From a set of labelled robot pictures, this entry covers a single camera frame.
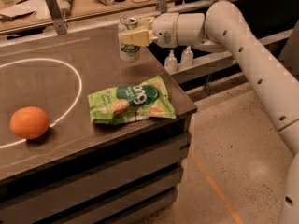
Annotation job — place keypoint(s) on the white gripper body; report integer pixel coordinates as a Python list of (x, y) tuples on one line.
[(164, 28)]

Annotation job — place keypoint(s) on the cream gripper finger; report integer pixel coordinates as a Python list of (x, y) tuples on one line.
[(145, 23), (138, 37)]

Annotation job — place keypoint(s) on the green 7up soda can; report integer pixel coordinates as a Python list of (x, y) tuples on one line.
[(128, 53)]

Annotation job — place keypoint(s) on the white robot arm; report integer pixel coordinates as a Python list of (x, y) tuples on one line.
[(223, 27)]

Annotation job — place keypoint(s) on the green rice chip bag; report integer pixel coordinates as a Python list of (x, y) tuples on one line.
[(125, 104)]

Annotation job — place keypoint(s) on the left clear sanitizer bottle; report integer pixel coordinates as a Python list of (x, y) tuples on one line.
[(170, 63)]

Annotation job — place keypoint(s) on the clear sanitizer bottle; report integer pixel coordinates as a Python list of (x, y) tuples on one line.
[(187, 57), (170, 63)]

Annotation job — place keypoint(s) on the right clear sanitizer bottle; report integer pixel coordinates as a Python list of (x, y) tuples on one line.
[(187, 57)]

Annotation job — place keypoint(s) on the white paper sheets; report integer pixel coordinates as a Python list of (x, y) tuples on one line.
[(36, 7)]

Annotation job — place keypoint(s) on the orange fruit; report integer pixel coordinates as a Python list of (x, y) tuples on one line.
[(29, 122)]

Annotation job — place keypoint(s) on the left metal bracket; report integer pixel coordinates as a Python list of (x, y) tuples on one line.
[(56, 16)]

